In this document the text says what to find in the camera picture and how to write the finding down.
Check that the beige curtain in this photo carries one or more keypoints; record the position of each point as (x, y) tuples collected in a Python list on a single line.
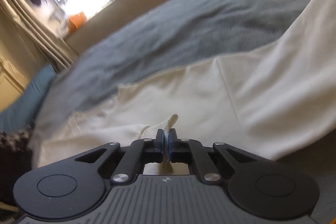
[(41, 41)]

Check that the plaid dark garment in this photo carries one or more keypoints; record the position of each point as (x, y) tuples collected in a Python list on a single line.
[(16, 142)]

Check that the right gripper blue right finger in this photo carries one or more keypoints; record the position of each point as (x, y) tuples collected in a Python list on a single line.
[(196, 156)]

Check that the teal pillow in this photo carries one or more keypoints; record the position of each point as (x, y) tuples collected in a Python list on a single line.
[(21, 114)]

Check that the grey bed blanket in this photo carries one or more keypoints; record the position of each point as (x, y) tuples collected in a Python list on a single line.
[(183, 24)]

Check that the black folded garment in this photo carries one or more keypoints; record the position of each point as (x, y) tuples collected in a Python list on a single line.
[(12, 166)]

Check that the cream carved headboard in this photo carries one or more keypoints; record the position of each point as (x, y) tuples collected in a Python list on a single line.
[(12, 82)]

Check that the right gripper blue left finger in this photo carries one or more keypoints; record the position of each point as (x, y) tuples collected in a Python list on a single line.
[(131, 160)]

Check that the orange bag on windowsill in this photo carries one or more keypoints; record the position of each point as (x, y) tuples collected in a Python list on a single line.
[(76, 21)]

